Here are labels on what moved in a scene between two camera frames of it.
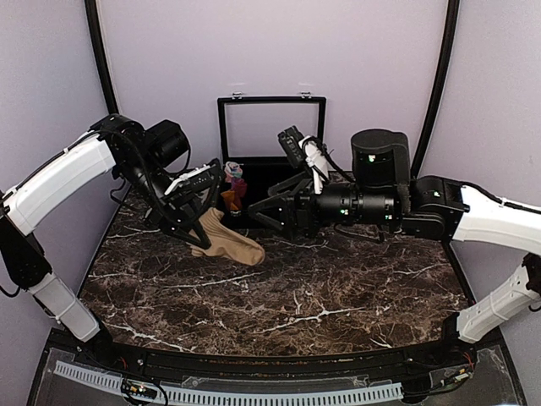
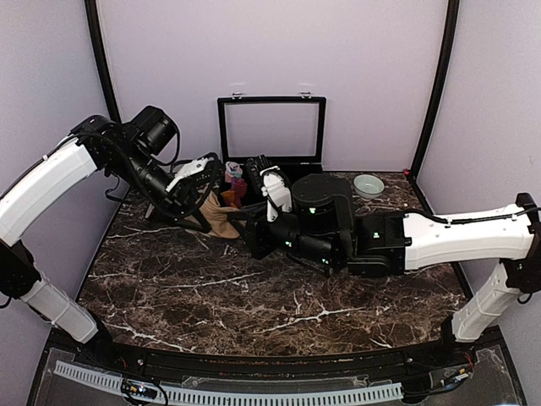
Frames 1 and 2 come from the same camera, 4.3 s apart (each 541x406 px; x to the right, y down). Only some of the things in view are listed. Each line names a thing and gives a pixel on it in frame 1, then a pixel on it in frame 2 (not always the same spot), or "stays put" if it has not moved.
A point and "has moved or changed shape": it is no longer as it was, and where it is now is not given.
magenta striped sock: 232,200 stays put
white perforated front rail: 239,397 stays put
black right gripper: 301,195 -> 252,216
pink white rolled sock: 232,169 stays put
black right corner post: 451,22 stays put
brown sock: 225,241 has moved or changed shape
